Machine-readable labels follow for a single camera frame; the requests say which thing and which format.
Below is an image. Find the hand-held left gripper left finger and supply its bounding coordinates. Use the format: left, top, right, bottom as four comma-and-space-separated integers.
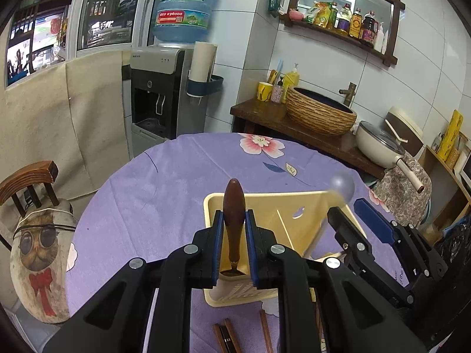
43, 209, 225, 353

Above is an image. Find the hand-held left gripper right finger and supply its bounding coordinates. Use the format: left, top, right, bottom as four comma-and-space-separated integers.
245, 209, 428, 353

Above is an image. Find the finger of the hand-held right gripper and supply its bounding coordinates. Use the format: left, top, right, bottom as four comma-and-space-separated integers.
353, 198, 447, 278
327, 207, 414, 307

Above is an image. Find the metal spoon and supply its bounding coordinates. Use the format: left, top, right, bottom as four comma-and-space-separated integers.
304, 176, 356, 258

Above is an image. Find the wooden handled knife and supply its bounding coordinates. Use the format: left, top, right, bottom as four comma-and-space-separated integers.
222, 178, 246, 278

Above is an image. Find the cream plastic utensil basket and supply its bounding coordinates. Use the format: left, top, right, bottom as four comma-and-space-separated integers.
203, 190, 369, 307

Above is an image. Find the dark brown wooden chopstick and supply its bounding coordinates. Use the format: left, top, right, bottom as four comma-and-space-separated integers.
213, 324, 231, 353

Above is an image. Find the floral cloth cover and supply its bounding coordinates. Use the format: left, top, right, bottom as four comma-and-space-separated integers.
372, 154, 433, 229

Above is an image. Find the cream saucepan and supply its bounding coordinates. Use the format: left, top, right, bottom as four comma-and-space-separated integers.
355, 121, 425, 194

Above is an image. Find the purple floral tablecloth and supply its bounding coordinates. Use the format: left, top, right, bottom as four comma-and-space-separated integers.
65, 132, 405, 353

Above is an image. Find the wooden shelf unit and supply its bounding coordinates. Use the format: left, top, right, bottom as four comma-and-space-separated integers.
417, 143, 471, 236

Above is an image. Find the glass pot lid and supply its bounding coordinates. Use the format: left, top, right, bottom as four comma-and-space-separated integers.
359, 121, 405, 155

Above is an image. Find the brown and cream rice cooker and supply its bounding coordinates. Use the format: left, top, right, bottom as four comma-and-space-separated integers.
384, 106, 424, 157

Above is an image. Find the yellow box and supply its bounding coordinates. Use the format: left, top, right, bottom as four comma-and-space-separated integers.
437, 109, 464, 157

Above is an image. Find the woven pattern wash basin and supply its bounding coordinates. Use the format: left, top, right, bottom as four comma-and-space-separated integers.
285, 86, 358, 136

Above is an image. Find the bronze faucet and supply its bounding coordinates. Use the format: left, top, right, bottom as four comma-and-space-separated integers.
339, 83, 357, 105

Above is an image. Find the dark wooden sideboard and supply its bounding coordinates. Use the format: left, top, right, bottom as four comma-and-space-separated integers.
230, 97, 387, 181

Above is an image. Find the floral pump bottle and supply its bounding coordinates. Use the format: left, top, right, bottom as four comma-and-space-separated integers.
271, 77, 286, 104

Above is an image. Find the yellow soap pump bottle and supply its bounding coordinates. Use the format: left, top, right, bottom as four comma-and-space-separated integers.
281, 62, 300, 89

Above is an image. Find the blue cup holder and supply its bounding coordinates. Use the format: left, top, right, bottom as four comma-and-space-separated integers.
186, 74, 224, 98

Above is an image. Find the white bottle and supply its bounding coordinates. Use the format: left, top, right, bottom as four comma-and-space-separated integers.
373, 22, 389, 54

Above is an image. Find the cat print chair cushion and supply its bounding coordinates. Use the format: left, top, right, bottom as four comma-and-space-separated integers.
10, 206, 79, 324

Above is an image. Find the dark soy sauce bottle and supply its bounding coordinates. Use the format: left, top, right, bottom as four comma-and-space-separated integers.
361, 11, 379, 44

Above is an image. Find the yellow label sauce bottle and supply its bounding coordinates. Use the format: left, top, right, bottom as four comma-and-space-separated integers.
349, 7, 364, 39

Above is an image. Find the grey water dispenser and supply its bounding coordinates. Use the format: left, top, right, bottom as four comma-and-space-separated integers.
130, 46, 208, 159

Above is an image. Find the wooden chair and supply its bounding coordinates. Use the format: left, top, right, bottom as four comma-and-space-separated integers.
0, 161, 59, 251

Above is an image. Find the green label oil bottle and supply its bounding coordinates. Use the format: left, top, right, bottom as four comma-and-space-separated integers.
317, 2, 338, 30

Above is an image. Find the yellow green seasoning packet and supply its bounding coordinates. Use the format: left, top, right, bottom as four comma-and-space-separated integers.
304, 2, 324, 26

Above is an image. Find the blue water bottle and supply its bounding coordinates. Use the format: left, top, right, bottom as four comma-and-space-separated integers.
152, 0, 220, 45

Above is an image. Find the aluminium sliding window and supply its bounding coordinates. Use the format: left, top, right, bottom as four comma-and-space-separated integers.
4, 0, 159, 89

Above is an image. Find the beige wall cloth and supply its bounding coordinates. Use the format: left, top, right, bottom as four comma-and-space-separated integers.
0, 26, 135, 229

